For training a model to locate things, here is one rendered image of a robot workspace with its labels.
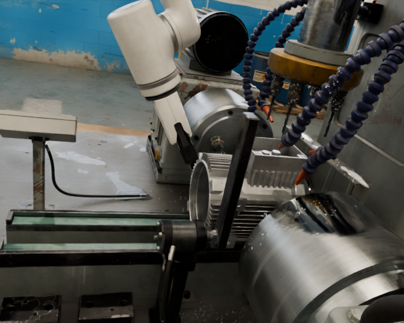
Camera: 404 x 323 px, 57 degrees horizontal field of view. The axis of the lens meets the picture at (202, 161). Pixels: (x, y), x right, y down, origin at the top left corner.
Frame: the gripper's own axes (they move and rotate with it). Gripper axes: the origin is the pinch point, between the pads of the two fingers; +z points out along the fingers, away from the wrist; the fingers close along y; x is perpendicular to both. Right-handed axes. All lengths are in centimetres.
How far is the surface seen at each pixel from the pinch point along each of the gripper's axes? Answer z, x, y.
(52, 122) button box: -13.0, -26.5, -16.7
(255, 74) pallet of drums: 164, 152, -456
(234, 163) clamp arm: -5.4, 5.8, 19.9
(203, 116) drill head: 0.5, 7.5, -15.7
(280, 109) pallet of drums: 212, 161, -409
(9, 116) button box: -18.0, -34.1, -17.1
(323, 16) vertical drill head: -19.2, 30.6, 9.2
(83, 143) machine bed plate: 14, -34, -66
